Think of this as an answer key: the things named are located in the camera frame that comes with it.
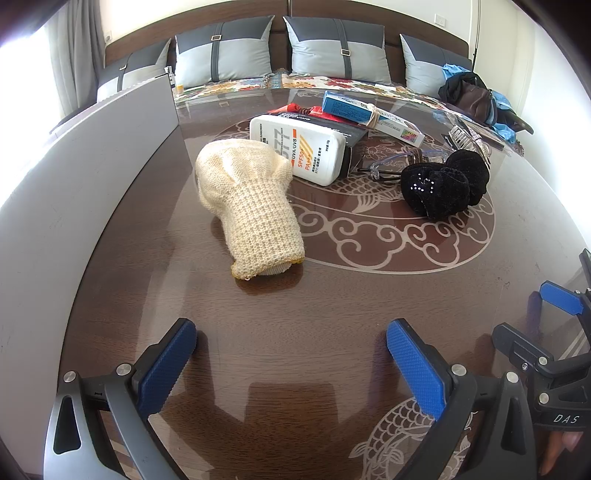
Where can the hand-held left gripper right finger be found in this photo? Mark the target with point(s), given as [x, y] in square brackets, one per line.
[415, 369]

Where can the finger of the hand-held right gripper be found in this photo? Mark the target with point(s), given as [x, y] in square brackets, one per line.
[561, 295]
[519, 344]

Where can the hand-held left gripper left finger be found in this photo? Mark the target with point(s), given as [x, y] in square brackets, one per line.
[161, 369]

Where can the black velvet scrunchie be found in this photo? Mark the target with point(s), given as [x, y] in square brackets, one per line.
[438, 184]

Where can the cream knit glove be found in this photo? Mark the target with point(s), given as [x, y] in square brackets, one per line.
[254, 207]

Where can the silver hair clip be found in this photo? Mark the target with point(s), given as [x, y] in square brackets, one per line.
[461, 136]

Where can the white sunscreen bottle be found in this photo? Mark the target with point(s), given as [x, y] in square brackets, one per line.
[300, 147]

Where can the brown patterned glass desktop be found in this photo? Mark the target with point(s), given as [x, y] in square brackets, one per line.
[323, 300]

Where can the person's right hand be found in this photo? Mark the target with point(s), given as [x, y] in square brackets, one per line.
[556, 450]

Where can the dark handbag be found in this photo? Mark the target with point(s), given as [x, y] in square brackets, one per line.
[471, 99]

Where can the black cardboard box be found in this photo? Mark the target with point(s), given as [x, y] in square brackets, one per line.
[355, 134]

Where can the rubber-banded blue white boxes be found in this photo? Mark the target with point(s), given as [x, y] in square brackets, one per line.
[351, 107]

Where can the grey two-tone pillow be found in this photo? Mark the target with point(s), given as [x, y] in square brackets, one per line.
[337, 50]
[134, 69]
[221, 55]
[425, 60]

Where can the red tasselled packet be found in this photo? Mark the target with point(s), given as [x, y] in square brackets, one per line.
[318, 110]

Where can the thin metal pole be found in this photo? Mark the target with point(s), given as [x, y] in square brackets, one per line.
[474, 32]

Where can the floral seat cover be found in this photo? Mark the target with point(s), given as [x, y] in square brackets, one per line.
[323, 83]

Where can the grey curtain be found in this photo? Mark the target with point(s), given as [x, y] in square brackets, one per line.
[69, 46]

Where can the brown wooden headboard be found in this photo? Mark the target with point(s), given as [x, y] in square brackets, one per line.
[277, 41]

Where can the clear frame glasses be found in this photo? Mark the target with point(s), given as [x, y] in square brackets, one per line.
[375, 171]

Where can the white wall socket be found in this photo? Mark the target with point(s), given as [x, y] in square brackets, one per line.
[440, 19]

